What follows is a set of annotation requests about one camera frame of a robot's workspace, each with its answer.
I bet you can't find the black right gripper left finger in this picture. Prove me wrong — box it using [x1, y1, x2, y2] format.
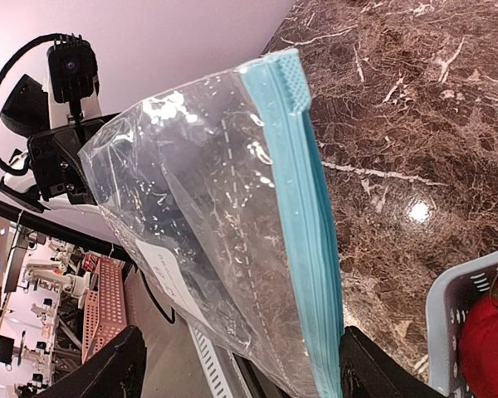
[37, 326, 146, 398]

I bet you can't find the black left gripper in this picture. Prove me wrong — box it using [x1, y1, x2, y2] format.
[27, 118, 110, 205]

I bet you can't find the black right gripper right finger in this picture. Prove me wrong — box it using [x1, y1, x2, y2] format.
[339, 327, 440, 398]

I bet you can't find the clear zip top bag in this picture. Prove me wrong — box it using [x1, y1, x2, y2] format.
[79, 48, 344, 397]

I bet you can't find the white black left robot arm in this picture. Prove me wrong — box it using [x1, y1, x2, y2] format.
[0, 33, 113, 214]

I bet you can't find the pink perforated basket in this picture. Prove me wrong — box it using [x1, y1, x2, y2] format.
[81, 255, 128, 363]

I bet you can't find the light blue plastic basket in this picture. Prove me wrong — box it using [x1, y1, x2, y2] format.
[425, 251, 498, 397]

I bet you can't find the red tomato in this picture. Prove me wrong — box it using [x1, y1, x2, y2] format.
[459, 276, 498, 398]

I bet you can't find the white slotted cable duct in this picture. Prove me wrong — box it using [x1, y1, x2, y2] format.
[189, 327, 234, 398]

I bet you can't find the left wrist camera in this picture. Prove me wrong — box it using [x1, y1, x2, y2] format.
[46, 35, 100, 104]

